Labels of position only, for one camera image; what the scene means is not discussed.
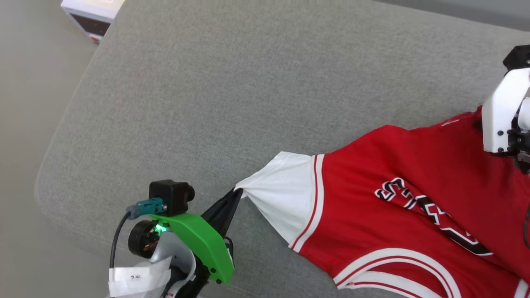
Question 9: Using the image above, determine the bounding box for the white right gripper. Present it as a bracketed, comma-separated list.
[482, 67, 530, 172]

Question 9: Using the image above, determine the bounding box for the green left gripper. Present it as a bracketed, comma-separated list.
[151, 189, 243, 285]

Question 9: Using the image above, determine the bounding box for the red basketball jersey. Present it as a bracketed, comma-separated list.
[235, 106, 530, 298]

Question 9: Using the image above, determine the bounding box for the white paper label tag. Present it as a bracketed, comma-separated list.
[108, 257, 173, 298]

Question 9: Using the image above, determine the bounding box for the white power supply box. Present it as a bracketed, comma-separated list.
[60, 0, 125, 44]

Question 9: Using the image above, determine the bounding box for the black cable with teal plug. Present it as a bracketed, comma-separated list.
[109, 197, 167, 269]

